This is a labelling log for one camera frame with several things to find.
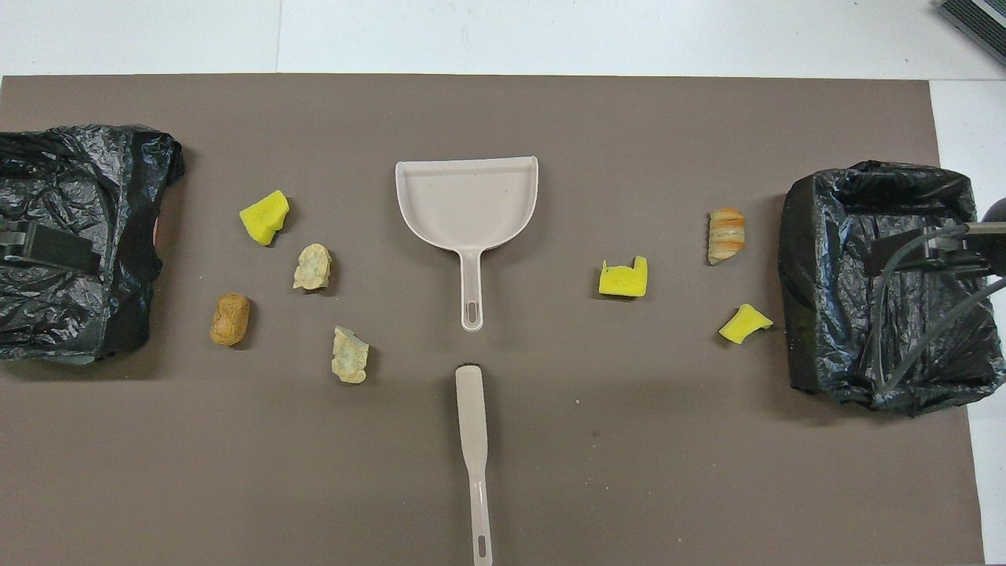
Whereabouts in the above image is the orange striped croissant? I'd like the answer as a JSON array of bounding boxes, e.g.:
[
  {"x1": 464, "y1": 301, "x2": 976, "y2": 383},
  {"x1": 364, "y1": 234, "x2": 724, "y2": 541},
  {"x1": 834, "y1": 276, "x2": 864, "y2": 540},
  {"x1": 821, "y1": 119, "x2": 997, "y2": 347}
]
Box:
[{"x1": 707, "y1": 207, "x2": 746, "y2": 266}]

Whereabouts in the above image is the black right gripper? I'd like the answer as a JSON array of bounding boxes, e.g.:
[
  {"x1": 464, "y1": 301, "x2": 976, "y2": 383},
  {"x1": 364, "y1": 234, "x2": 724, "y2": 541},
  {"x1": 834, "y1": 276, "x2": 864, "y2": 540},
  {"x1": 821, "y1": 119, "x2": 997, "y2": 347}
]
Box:
[{"x1": 870, "y1": 200, "x2": 1006, "y2": 276}]

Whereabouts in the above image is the beige plastic dustpan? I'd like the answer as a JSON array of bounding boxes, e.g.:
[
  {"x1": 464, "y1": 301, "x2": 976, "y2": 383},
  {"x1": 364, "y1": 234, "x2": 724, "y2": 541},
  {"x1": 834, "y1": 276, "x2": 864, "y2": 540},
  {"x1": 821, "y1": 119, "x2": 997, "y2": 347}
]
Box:
[{"x1": 395, "y1": 156, "x2": 540, "y2": 333}]

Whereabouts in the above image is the pale ridged bread roll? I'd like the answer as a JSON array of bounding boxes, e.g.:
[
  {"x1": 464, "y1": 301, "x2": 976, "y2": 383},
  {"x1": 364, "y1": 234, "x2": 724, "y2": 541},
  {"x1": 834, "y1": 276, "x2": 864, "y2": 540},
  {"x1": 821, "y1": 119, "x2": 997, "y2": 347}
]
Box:
[{"x1": 292, "y1": 243, "x2": 332, "y2": 292}]

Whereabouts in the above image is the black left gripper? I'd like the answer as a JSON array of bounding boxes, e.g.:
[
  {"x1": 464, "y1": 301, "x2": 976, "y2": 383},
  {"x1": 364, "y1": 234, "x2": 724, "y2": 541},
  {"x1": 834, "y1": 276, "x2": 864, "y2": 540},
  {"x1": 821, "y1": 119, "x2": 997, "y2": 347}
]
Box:
[{"x1": 0, "y1": 220, "x2": 101, "y2": 276}]

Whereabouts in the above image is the beige hand brush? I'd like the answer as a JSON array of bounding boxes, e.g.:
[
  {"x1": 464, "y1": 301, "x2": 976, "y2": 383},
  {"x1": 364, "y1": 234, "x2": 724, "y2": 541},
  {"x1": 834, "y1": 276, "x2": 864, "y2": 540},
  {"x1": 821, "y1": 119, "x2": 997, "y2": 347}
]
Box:
[{"x1": 455, "y1": 363, "x2": 494, "y2": 566}]

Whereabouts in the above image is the yellow curved sponge scrap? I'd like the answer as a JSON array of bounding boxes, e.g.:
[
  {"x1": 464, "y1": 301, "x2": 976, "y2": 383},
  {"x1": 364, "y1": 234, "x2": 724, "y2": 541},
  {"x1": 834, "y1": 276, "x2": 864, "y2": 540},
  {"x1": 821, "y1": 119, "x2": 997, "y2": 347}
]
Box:
[{"x1": 718, "y1": 303, "x2": 774, "y2": 345}]

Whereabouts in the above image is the black bag lined bin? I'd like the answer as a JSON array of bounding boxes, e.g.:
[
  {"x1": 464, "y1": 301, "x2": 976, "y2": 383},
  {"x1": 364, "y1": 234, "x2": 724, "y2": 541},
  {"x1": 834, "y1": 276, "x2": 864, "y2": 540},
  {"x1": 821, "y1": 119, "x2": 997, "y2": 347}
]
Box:
[
  {"x1": 778, "y1": 160, "x2": 1006, "y2": 416},
  {"x1": 0, "y1": 123, "x2": 185, "y2": 366}
]

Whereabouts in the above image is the pale torn bread chunk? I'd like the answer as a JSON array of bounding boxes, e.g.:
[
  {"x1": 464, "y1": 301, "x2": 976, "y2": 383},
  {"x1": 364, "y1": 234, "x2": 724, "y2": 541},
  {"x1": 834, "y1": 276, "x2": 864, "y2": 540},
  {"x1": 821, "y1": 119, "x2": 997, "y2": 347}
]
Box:
[{"x1": 331, "y1": 325, "x2": 370, "y2": 384}]

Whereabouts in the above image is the dark grey ribbed device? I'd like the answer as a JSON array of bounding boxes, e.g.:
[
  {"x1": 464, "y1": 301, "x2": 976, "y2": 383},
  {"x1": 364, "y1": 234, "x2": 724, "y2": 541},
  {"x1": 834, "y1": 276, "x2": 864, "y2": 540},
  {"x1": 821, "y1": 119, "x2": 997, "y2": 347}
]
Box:
[{"x1": 937, "y1": 0, "x2": 1006, "y2": 68}]

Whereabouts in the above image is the brown bread bun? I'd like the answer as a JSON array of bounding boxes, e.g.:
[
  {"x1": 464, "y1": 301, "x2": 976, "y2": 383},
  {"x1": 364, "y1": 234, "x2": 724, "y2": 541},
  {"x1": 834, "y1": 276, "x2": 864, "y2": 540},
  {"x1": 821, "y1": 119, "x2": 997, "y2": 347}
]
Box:
[{"x1": 209, "y1": 292, "x2": 252, "y2": 347}]

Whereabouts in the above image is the yellow notched sponge piece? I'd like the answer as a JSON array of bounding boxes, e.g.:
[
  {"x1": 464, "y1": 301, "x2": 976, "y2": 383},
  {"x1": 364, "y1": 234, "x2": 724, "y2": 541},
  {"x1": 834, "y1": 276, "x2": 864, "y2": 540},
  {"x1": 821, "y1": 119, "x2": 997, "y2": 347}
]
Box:
[{"x1": 598, "y1": 255, "x2": 649, "y2": 298}]

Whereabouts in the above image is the yellow sponge green backing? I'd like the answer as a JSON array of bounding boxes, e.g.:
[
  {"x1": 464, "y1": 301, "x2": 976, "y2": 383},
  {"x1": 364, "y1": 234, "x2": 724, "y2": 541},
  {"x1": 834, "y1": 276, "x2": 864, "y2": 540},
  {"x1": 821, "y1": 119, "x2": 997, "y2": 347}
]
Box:
[{"x1": 239, "y1": 189, "x2": 290, "y2": 247}]

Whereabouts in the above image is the brown table mat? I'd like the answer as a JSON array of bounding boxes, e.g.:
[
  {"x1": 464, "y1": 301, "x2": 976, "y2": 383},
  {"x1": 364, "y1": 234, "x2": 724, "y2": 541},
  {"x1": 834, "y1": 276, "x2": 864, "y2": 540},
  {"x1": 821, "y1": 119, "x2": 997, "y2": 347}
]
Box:
[{"x1": 0, "y1": 74, "x2": 985, "y2": 566}]

